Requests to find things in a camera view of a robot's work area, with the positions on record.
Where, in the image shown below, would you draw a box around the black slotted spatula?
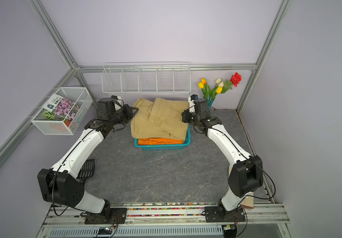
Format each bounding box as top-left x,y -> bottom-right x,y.
77,159 -> 95,179

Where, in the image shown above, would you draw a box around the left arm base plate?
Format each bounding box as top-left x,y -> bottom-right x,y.
81,208 -> 127,225

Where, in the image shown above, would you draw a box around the teal plastic basket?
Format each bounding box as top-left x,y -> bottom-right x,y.
134,127 -> 191,150

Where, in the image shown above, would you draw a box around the glass flower vase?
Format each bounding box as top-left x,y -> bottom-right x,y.
207,99 -> 215,115

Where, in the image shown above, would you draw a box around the purple potted flowers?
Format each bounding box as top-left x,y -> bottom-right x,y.
54,98 -> 80,127

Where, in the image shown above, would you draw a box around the white wire side basket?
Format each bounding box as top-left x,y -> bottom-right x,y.
31,87 -> 93,135

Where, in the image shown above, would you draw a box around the khaki pants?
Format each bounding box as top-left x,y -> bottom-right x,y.
130,98 -> 189,140

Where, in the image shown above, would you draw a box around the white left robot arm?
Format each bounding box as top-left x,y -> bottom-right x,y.
37,96 -> 139,219

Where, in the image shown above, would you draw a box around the artificial tulips and rose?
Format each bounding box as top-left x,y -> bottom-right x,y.
198,72 -> 242,101

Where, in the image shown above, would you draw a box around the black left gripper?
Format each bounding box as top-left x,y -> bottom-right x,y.
110,104 -> 138,126

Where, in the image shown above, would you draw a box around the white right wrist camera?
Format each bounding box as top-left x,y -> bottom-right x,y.
188,94 -> 198,113

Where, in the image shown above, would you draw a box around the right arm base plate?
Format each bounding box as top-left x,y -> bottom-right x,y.
201,205 -> 246,223

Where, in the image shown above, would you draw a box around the white wire wall shelf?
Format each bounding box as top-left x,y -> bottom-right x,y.
101,61 -> 191,94

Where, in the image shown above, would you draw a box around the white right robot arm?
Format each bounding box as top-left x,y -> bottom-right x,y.
182,94 -> 263,212

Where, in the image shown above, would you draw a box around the orange pants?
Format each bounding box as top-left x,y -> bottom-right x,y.
137,138 -> 184,146

